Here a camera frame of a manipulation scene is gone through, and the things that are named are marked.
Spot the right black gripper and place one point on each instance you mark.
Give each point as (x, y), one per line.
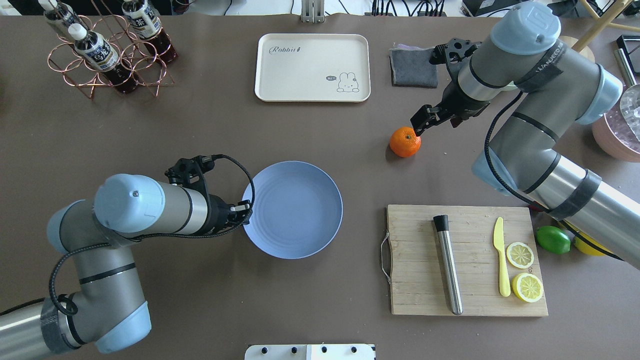
(461, 103)

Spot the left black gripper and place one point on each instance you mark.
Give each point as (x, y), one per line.
(216, 214)

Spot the orange fruit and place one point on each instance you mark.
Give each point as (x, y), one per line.
(404, 142)

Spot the blue plate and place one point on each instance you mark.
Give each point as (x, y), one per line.
(297, 210)

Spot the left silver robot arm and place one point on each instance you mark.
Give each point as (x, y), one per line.
(94, 291)

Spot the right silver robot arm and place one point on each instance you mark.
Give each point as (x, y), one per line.
(561, 88)

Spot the grey folded cloth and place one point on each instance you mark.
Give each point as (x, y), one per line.
(411, 67)

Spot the steel muddler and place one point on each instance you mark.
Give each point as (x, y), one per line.
(442, 227)

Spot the cream rabbit tray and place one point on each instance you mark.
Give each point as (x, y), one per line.
(312, 67)

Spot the yellow plastic knife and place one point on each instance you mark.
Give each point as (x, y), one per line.
(504, 287)

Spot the wooden cutting board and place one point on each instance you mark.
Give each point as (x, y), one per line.
(417, 279)

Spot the lemon slice lower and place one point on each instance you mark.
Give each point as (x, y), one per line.
(520, 255)

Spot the green lime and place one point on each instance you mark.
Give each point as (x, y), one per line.
(553, 239)

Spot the pink bowl with ice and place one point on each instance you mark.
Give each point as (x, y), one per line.
(615, 144)

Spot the lemon half upper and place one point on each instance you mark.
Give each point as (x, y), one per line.
(527, 287)

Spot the yellow lemon near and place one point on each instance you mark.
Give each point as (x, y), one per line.
(589, 246)

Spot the wooden cup stand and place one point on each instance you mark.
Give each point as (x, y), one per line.
(600, 23)

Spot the metal ice scoop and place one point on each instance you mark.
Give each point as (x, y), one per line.
(629, 103)

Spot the tea bottle one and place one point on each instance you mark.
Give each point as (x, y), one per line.
(99, 54)

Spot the tea bottle two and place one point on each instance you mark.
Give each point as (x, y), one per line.
(144, 21)

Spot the tea bottle three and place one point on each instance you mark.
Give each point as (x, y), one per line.
(60, 16)

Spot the aluminium frame post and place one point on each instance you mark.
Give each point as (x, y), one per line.
(312, 11)

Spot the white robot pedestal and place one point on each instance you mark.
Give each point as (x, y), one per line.
(322, 351)

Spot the copper wire bottle rack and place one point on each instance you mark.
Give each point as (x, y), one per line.
(124, 47)

